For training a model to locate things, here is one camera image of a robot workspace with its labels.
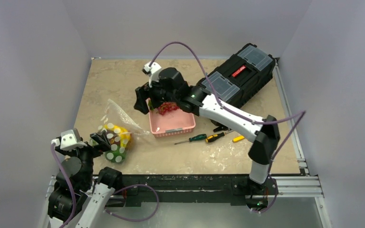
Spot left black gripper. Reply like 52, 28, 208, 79
56, 129, 109, 187

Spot clear zip top bag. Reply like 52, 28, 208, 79
97, 99, 150, 163

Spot green bell pepper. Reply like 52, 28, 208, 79
105, 148, 127, 163

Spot yellow banana bunch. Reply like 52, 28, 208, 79
103, 123, 132, 151

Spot pink plastic basket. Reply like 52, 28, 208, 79
149, 108, 196, 138

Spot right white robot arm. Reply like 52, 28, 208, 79
134, 66, 280, 193

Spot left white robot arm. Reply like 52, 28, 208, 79
48, 129, 123, 228

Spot green leafy vegetable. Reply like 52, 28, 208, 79
148, 100, 155, 111

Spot purple grapes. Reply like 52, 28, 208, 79
157, 102, 179, 115

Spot black yellow screwdriver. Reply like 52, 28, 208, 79
205, 130, 233, 143

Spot black pliers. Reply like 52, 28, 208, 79
213, 125, 229, 133

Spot black plastic toolbox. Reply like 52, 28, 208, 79
197, 43, 276, 108

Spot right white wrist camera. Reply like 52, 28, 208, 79
142, 62, 162, 87

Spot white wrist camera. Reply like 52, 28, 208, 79
51, 128, 87, 151
142, 62, 162, 87

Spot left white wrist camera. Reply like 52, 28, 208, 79
51, 128, 87, 151

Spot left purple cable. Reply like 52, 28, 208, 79
50, 143, 77, 228

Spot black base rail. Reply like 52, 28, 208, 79
103, 174, 279, 209

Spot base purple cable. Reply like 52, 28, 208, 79
104, 184, 160, 222

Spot green handled screwdriver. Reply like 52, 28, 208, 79
174, 134, 207, 145

